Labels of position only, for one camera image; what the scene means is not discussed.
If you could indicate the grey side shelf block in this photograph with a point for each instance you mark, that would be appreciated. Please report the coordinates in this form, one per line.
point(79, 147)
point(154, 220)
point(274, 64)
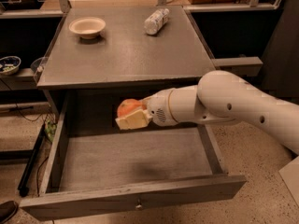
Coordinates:
point(241, 66)

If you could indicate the small clear container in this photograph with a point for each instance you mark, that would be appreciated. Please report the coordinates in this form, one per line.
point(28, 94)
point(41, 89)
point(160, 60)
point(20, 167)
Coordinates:
point(38, 65)

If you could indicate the blue patterned bowl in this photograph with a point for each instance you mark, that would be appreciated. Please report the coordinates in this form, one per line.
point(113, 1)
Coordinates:
point(9, 65)

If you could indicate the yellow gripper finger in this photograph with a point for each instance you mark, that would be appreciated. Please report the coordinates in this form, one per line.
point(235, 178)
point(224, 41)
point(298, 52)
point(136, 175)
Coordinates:
point(145, 101)
point(135, 120)

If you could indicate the metal drawer knob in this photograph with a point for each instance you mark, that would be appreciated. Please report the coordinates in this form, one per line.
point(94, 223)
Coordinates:
point(139, 205)

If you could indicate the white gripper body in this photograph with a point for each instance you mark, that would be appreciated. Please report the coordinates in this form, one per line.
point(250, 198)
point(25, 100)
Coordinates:
point(159, 107)

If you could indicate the black shoe tip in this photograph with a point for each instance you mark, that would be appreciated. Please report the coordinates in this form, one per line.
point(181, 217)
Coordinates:
point(7, 211)

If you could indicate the beige paper bowl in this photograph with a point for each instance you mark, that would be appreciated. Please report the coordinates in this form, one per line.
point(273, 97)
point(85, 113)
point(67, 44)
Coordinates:
point(87, 27)

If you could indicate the orange fruit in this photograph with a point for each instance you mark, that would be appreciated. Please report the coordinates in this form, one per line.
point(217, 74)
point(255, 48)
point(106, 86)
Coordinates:
point(128, 106)

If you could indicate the clear plastic water bottle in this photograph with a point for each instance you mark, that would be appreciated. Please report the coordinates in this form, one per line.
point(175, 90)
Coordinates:
point(156, 21)

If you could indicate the grey wooden cabinet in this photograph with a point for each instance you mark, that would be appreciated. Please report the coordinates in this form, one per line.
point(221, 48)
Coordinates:
point(124, 54)

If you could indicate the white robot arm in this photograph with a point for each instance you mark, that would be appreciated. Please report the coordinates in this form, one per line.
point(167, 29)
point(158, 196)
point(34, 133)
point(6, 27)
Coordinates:
point(219, 97)

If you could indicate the black floor bar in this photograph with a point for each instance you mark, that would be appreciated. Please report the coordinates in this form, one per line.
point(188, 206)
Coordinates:
point(22, 188)

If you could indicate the open grey top drawer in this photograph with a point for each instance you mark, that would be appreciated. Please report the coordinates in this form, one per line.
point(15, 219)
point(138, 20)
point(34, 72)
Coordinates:
point(94, 168)

